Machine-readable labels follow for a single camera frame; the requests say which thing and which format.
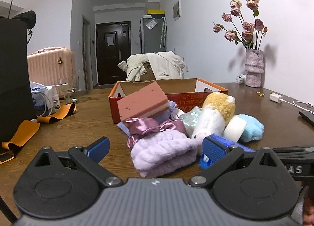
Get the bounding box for grey refrigerator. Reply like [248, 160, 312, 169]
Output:
[140, 15, 167, 54]

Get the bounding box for purple satin scrunchie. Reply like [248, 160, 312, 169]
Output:
[126, 117, 186, 149]

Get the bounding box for white charger adapter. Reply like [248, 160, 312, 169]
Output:
[269, 93, 283, 103]

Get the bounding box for dried pink roses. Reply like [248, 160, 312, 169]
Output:
[212, 0, 268, 51]

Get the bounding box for dark brown entrance door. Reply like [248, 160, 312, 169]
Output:
[96, 21, 131, 85]

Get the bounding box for white charger cable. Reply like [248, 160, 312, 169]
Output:
[280, 98, 314, 115]

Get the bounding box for pink layered sponge block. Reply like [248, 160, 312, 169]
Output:
[117, 82, 170, 123]

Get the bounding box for small white jar by vase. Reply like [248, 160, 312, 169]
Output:
[235, 74, 246, 84]

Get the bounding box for translucent green soft toy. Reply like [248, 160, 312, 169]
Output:
[179, 107, 201, 137]

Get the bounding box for black paper shopping bag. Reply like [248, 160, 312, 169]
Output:
[1, 10, 36, 143]

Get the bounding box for cream coat on chair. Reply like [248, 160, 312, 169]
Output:
[118, 51, 186, 82]

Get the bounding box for light blue fluffy sponge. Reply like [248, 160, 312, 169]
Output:
[237, 114, 265, 143]

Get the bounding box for pink textured vase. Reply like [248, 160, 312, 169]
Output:
[244, 49, 265, 88]

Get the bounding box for small white spray bottle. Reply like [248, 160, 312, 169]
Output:
[52, 85, 61, 113]

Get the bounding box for orange and black strap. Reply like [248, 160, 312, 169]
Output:
[0, 102, 77, 165]

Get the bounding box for blue and white brush block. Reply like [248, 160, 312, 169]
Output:
[198, 133, 256, 170]

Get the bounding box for pink hard-shell suitcase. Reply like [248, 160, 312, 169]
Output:
[27, 48, 75, 86]

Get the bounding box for yellow box on refrigerator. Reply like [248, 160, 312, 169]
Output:
[147, 9, 164, 15]

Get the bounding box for blue and white wipes pack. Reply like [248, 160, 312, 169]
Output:
[30, 81, 53, 117]

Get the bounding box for clear glass cup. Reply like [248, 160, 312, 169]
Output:
[60, 75, 79, 103]

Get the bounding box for lilac fluffy towel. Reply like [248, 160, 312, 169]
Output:
[130, 130, 200, 178]

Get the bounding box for white and yellow plush toy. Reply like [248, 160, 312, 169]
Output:
[191, 92, 236, 142]

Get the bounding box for orange cardboard box with pumpkin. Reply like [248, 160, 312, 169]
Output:
[109, 78, 228, 123]

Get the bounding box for black phone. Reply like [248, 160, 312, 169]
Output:
[299, 111, 314, 126]

